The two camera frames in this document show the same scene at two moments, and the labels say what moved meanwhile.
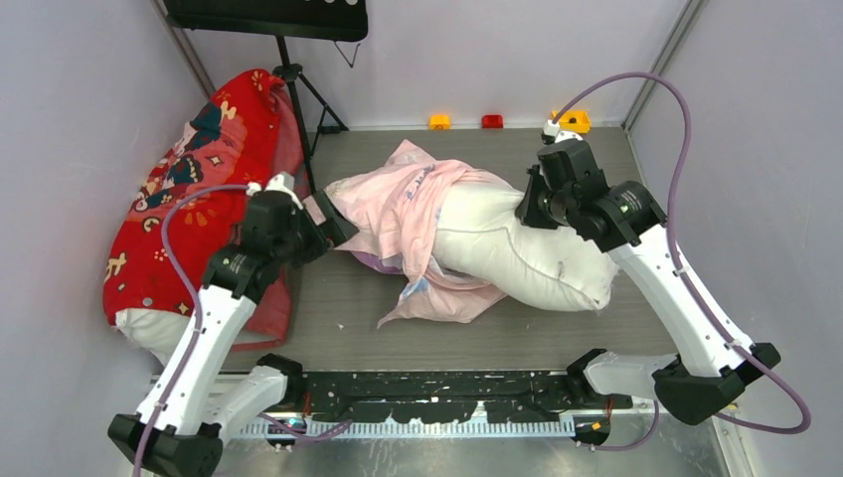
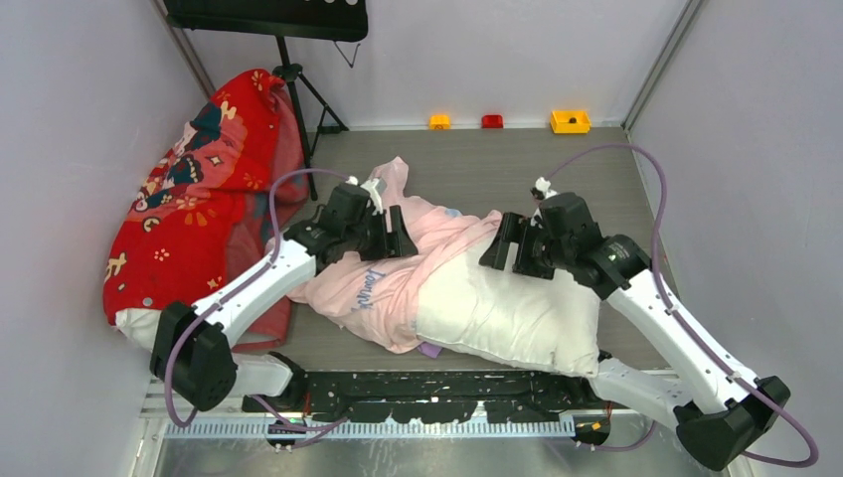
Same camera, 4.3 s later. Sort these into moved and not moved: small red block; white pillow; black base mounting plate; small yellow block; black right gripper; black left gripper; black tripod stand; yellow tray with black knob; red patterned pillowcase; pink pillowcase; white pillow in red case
Moved: pink pillowcase; white pillow; black left gripper; black right gripper
Not moved: black tripod stand; white pillow in red case; red patterned pillowcase; small yellow block; yellow tray with black knob; small red block; black base mounting plate
